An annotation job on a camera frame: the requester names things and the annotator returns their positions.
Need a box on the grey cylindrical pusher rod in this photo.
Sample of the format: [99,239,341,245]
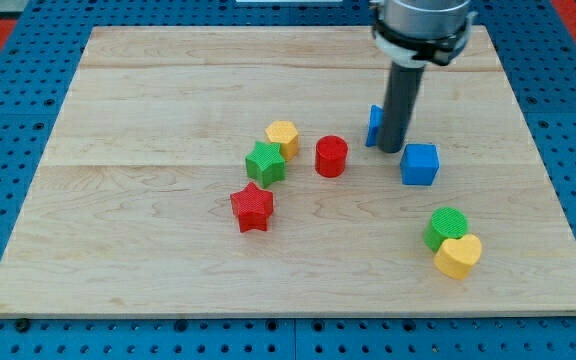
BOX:
[377,62,425,153]

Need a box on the blue cube block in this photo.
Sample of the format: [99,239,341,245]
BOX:
[400,144,440,186]

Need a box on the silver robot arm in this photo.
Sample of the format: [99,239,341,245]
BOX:
[371,0,477,153]

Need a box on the blue block behind rod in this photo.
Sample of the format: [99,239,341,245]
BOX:
[365,105,383,147]

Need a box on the red cylinder block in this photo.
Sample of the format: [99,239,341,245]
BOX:
[315,135,348,178]

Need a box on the yellow hexagon block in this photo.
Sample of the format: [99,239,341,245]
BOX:
[265,120,299,161]

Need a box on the green cylinder block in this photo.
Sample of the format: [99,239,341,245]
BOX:
[423,207,469,252]

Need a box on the green star block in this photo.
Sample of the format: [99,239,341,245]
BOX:
[245,141,286,188]

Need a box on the yellow heart block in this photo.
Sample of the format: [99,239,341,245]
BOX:
[433,234,483,280]

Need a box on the red star block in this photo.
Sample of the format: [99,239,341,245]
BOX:
[230,182,274,233]

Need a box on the wooden board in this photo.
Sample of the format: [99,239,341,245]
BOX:
[0,26,576,319]

